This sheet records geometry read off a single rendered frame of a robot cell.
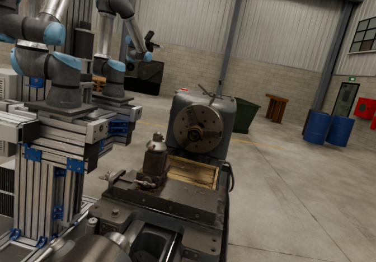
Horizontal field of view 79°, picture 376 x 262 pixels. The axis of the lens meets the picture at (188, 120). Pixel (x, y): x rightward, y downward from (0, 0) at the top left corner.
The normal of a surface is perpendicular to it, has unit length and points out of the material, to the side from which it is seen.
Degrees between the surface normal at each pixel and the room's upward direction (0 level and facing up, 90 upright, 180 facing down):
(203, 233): 0
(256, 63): 90
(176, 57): 90
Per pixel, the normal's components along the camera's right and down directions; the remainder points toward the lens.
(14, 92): 0.97, 0.22
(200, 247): 0.18, -0.96
